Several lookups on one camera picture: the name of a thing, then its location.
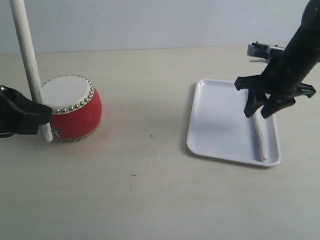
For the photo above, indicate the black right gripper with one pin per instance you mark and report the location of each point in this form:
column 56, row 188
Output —
column 282, row 78

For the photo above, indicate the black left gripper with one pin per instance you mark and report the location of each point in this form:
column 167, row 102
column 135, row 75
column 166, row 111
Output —
column 20, row 115

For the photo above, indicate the white wooden drumstick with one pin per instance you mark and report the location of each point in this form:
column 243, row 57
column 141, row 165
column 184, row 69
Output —
column 259, row 137
column 27, row 52

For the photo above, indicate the small red drum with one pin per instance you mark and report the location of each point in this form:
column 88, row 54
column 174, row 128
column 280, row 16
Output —
column 76, row 106

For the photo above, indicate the white plastic tray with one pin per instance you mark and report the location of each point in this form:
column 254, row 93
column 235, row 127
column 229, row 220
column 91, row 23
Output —
column 219, row 129

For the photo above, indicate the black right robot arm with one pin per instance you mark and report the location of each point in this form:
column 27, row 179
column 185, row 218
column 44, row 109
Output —
column 309, row 27

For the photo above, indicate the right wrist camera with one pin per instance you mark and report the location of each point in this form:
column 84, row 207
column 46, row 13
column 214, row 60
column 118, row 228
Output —
column 263, row 51

